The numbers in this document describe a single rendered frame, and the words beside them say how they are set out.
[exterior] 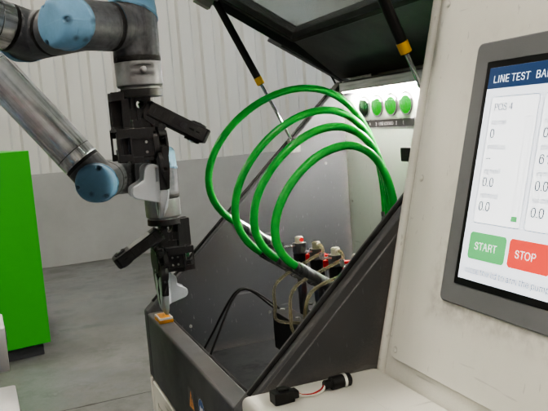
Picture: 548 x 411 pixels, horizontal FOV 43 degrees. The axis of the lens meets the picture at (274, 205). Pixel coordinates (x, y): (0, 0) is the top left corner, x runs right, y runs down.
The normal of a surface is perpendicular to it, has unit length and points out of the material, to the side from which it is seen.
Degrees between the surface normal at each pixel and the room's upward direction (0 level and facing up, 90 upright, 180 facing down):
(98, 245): 90
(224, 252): 90
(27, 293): 90
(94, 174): 90
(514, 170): 76
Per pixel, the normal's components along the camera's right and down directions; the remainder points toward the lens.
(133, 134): 0.37, 0.08
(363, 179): -0.92, 0.11
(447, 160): -0.92, -0.12
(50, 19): -0.61, 0.14
